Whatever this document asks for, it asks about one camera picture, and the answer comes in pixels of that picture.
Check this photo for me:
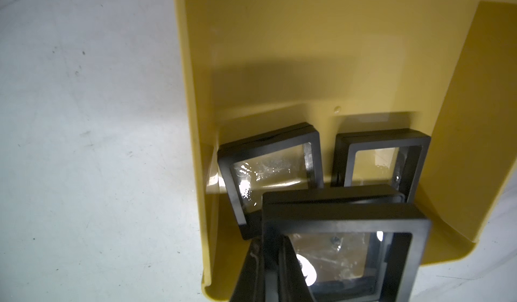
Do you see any olive three-drawer cabinet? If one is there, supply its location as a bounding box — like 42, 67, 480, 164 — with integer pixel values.
175, 0, 516, 301

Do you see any black brooch box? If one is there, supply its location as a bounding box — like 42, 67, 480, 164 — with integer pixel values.
331, 128, 432, 202
262, 185, 432, 301
218, 122, 324, 240

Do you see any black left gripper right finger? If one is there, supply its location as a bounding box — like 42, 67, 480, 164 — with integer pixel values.
280, 236, 314, 302

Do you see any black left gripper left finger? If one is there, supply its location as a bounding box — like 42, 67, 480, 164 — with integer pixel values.
230, 237, 265, 302

